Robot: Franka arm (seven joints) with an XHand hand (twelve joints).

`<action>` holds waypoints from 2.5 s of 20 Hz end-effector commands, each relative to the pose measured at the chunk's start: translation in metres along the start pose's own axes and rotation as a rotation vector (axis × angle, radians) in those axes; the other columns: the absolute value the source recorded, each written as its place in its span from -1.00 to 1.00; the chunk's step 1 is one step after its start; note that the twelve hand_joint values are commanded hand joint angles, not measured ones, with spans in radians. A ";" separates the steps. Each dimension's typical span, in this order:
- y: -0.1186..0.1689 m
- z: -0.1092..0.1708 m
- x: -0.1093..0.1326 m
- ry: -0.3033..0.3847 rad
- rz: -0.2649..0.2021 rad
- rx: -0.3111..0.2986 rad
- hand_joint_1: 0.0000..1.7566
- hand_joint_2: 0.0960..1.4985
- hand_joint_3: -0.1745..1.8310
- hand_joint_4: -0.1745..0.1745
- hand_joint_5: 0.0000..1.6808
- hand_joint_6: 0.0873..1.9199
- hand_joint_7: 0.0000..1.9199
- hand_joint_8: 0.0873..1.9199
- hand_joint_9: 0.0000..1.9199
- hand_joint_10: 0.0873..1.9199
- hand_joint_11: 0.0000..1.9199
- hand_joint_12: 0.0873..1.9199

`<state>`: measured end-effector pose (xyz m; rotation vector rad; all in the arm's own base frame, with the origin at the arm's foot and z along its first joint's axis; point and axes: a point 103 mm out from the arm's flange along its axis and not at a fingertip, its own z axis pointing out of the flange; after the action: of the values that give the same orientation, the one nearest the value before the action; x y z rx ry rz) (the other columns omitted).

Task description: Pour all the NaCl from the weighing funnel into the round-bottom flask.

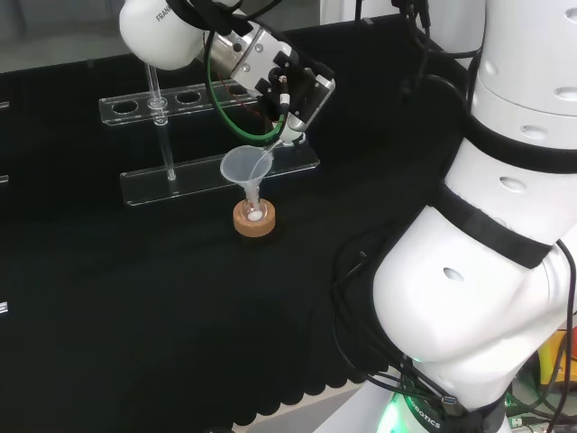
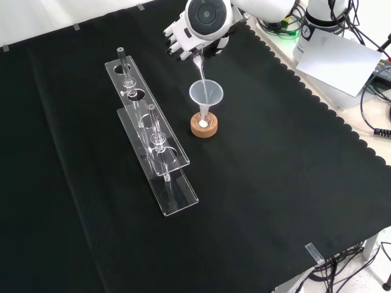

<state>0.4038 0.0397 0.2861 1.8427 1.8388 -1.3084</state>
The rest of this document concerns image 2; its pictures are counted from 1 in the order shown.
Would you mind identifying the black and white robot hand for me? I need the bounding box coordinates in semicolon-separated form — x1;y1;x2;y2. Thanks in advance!
163;11;238;62

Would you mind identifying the clear plastic funnel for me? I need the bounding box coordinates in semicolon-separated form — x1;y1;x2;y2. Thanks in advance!
188;78;225;123

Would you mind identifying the small round-bottom glass flask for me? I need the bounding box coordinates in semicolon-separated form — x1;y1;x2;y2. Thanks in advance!
197;111;212;129

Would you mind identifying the clear acrylic funnel stand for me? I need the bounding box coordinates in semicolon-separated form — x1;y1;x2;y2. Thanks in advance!
104;46;200;218

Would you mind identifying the pale paper sheet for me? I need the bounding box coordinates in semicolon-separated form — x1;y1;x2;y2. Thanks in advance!
296;27;384;98

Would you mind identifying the black cloth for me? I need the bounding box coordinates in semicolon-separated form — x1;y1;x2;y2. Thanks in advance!
0;0;391;293

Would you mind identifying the black tripod leg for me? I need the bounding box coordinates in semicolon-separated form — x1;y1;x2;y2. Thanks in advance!
376;29;391;53

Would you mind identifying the black power box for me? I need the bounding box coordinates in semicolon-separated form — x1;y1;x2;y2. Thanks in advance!
370;59;391;84

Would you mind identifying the cork ring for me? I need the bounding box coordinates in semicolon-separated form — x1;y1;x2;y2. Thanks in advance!
190;112;220;139

